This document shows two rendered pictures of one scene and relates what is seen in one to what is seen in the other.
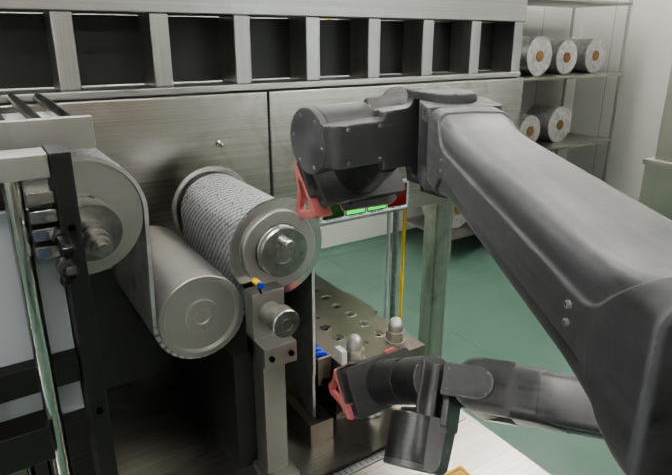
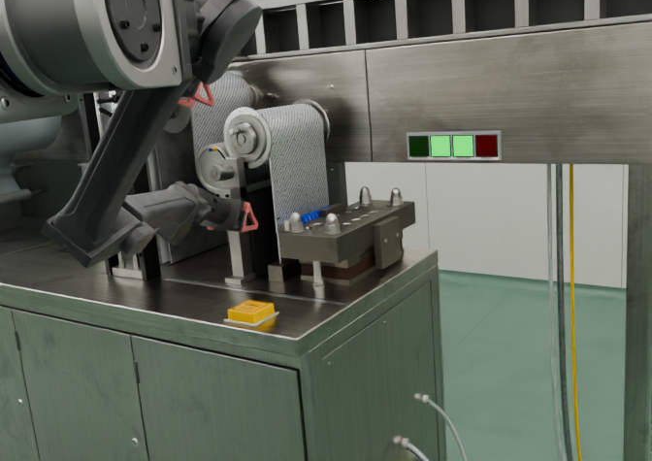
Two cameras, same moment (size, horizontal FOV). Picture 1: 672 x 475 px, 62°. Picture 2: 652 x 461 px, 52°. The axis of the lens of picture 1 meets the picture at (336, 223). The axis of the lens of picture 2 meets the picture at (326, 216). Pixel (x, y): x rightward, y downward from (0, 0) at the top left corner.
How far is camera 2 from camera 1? 1.51 m
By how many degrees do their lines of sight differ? 65
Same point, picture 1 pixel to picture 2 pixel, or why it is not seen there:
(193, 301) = (210, 158)
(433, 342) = (631, 358)
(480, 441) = (318, 312)
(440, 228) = (634, 212)
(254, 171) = (356, 109)
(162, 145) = (301, 86)
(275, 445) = (235, 258)
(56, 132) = not seen: hidden behind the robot
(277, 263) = (238, 145)
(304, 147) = not seen: hidden behind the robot
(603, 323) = not seen: outside the picture
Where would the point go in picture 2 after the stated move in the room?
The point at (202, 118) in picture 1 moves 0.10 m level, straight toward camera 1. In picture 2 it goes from (322, 69) to (292, 72)
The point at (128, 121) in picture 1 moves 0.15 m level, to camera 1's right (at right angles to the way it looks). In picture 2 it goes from (283, 71) to (304, 69)
